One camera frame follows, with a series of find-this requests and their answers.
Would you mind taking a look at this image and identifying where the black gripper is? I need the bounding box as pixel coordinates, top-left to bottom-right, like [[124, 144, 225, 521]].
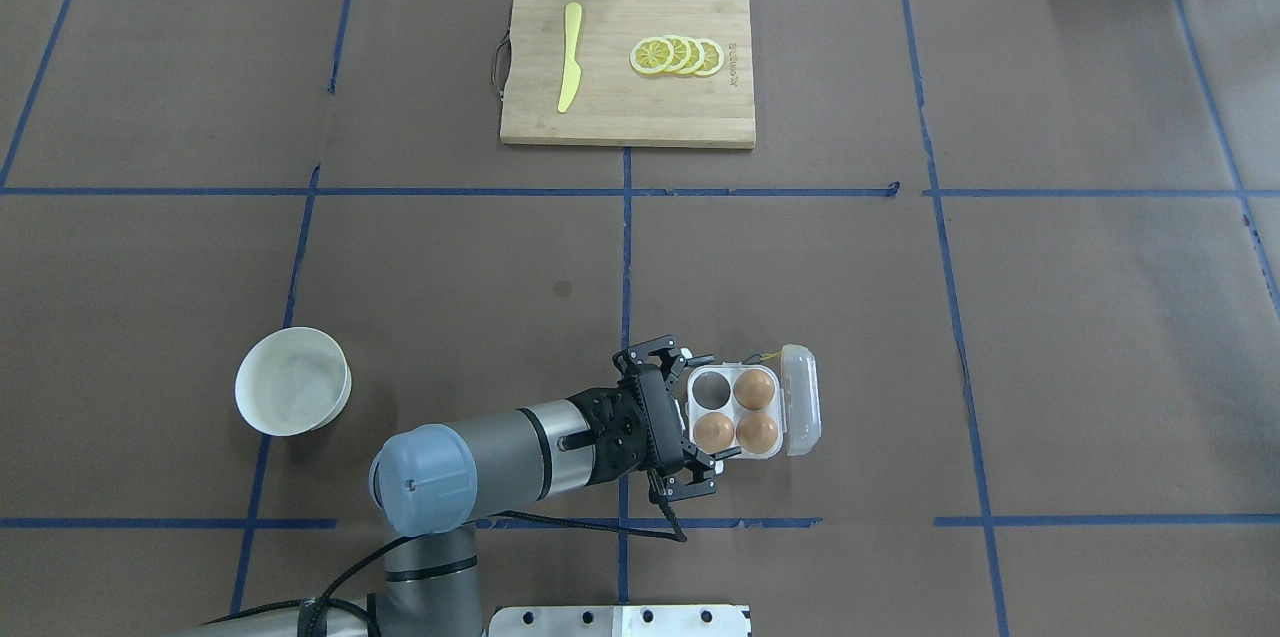
[[580, 335, 742, 504]]

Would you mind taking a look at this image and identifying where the brown egg from bowl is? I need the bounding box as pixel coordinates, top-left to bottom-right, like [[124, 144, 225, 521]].
[[694, 412, 736, 455]]

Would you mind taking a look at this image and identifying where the clear plastic egg box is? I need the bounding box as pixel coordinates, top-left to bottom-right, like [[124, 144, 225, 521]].
[[685, 344, 822, 460]]

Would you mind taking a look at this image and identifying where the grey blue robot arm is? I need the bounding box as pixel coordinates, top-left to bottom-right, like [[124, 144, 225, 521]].
[[195, 362, 737, 636]]

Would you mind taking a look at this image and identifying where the brown egg in box front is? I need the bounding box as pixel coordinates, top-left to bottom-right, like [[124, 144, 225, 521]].
[[736, 412, 782, 455]]

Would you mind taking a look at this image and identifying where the brown egg in box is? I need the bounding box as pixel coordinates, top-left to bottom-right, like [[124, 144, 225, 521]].
[[736, 412, 782, 455], [733, 368, 778, 412]]

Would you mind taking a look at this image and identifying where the brown egg in box rear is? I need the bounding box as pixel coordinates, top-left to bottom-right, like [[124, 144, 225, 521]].
[[733, 368, 778, 412]]

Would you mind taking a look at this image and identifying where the wooden cutting board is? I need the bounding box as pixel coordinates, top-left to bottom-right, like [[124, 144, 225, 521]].
[[500, 0, 756, 150]]

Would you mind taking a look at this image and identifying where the lemon slice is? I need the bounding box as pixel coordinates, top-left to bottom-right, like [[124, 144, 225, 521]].
[[662, 35, 695, 75], [677, 37, 707, 75], [694, 37, 724, 77], [628, 36, 676, 75]]

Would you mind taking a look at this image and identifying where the white ceramic bowl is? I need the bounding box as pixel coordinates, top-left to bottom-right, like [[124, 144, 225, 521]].
[[234, 327, 352, 437]]

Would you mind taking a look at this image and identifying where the yellow plastic knife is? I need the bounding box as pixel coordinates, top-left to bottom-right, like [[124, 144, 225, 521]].
[[557, 3, 584, 114]]

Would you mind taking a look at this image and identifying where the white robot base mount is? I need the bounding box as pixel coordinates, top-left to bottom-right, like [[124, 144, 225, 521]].
[[486, 604, 753, 636]]

